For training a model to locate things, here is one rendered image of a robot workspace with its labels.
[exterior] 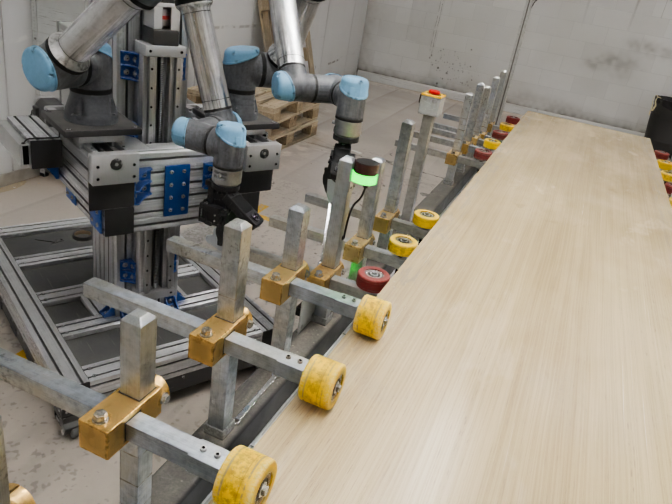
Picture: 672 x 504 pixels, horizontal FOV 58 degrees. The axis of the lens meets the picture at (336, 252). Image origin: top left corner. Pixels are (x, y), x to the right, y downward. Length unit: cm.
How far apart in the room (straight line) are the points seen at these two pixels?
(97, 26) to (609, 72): 824
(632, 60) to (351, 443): 864
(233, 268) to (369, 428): 35
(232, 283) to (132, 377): 25
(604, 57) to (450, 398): 841
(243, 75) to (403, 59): 765
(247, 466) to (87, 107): 132
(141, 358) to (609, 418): 83
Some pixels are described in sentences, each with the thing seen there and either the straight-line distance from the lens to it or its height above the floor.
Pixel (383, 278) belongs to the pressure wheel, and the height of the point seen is 91.
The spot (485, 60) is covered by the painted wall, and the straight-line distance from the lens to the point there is 943.
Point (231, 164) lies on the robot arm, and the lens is 154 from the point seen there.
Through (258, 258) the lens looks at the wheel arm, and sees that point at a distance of 159.
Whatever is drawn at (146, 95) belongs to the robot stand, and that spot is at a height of 110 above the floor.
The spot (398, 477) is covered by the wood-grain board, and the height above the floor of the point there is 90.
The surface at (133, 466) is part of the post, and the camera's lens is 102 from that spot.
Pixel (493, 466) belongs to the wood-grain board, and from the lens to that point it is 104.
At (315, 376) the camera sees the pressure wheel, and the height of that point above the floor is 97.
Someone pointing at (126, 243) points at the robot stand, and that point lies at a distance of 234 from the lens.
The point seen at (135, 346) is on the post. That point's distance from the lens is 88.
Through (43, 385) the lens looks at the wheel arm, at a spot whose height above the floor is 96.
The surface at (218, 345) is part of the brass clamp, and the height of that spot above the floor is 96.
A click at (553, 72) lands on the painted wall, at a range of 937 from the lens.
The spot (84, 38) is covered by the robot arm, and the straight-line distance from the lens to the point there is 172.
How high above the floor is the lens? 157
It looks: 25 degrees down
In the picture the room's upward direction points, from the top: 10 degrees clockwise
